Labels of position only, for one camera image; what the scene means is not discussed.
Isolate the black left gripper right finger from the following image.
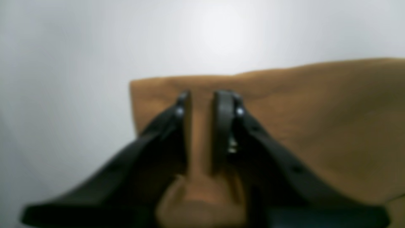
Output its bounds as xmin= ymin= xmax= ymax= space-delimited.
xmin=213 ymin=90 xmax=390 ymax=228

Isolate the brown T-shirt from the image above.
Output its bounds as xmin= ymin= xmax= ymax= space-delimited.
xmin=130 ymin=58 xmax=404 ymax=228

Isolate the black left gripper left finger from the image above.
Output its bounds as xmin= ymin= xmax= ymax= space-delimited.
xmin=21 ymin=91 xmax=190 ymax=228

